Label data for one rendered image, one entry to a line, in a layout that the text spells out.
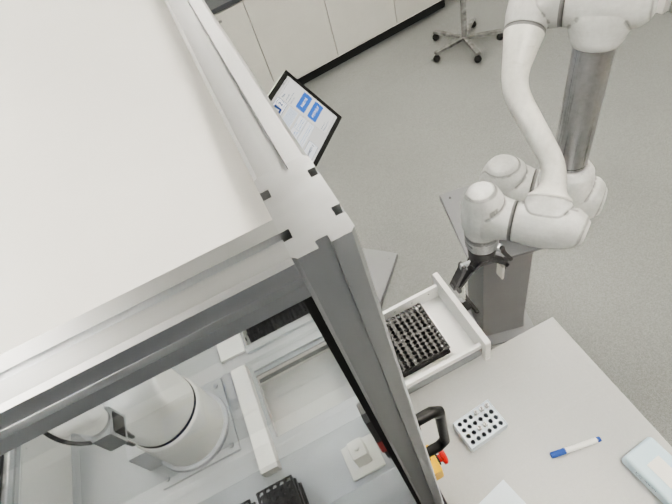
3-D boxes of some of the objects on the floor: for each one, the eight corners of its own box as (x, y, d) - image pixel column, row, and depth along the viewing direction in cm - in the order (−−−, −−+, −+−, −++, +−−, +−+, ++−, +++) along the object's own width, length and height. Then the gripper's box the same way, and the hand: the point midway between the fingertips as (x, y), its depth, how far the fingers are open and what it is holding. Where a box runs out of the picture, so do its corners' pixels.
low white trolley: (532, 400, 207) (552, 316, 149) (646, 549, 167) (735, 515, 109) (417, 463, 202) (392, 402, 144) (507, 633, 163) (522, 643, 104)
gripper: (512, 215, 131) (508, 259, 147) (434, 255, 129) (439, 296, 145) (529, 232, 126) (523, 276, 142) (449, 274, 124) (452, 314, 140)
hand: (481, 284), depth 143 cm, fingers open, 13 cm apart
